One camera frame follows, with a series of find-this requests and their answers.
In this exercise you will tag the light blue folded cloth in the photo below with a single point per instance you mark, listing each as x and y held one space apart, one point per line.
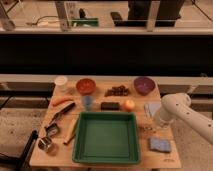
151 108

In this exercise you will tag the black handled knife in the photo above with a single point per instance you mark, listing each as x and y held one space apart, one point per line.
62 112

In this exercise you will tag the blue sponge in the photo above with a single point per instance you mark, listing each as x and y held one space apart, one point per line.
160 145

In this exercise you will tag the red bowl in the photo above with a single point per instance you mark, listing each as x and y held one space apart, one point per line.
85 86

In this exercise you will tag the red yellow apple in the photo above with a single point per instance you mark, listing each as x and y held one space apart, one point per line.
129 105

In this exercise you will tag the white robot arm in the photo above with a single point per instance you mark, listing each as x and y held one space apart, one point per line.
178 105

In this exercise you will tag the bunch of dark grapes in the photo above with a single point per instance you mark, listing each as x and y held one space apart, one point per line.
118 91

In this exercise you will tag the blue translucent cup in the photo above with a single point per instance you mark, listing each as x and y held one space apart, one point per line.
87 102

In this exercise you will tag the purple bowl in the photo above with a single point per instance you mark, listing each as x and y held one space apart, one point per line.
144 85

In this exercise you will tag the green plastic tray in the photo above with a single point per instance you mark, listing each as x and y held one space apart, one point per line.
106 138

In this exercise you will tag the black metal measuring cup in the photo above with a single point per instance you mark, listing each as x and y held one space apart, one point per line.
52 130

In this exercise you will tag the white cup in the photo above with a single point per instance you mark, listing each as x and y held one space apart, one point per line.
61 82

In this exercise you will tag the wooden board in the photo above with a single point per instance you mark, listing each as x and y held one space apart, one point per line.
150 159

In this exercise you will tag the dark brown block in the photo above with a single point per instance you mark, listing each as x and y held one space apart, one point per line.
110 106

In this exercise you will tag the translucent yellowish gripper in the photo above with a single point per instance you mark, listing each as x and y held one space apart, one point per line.
158 125

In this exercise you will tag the orange carrot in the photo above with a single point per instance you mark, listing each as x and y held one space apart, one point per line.
61 100

